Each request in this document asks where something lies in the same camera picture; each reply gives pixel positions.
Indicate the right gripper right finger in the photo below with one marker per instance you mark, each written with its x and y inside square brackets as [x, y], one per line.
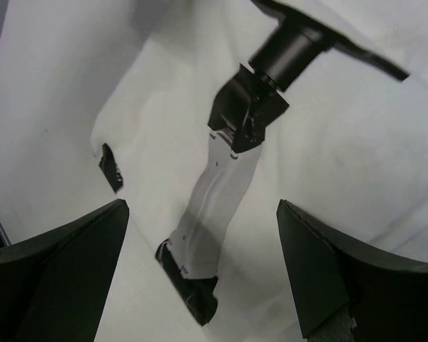
[347, 290]

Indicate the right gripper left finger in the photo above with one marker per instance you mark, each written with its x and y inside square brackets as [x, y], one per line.
[54, 286]

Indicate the white t shirt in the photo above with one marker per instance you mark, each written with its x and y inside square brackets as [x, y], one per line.
[110, 99]

